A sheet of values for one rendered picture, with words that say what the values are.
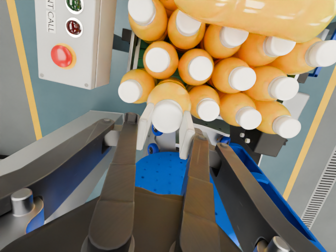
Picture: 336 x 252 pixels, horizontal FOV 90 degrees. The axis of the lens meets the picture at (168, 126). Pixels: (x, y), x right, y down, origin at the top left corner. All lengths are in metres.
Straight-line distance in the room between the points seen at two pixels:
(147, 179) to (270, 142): 0.34
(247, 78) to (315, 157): 1.82
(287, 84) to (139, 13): 0.27
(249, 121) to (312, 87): 1.48
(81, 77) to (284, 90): 0.36
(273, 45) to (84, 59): 0.32
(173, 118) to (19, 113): 1.90
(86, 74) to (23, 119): 1.72
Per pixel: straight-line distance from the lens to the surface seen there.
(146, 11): 0.31
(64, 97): 1.73
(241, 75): 0.32
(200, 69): 0.30
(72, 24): 0.36
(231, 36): 0.31
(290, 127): 0.38
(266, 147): 0.53
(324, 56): 0.38
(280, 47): 0.34
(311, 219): 2.60
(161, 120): 0.21
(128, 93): 0.31
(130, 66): 0.45
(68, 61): 0.36
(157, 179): 0.40
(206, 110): 0.31
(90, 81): 0.36
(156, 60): 0.30
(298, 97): 0.70
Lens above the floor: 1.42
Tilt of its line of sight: 69 degrees down
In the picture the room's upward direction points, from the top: 173 degrees counter-clockwise
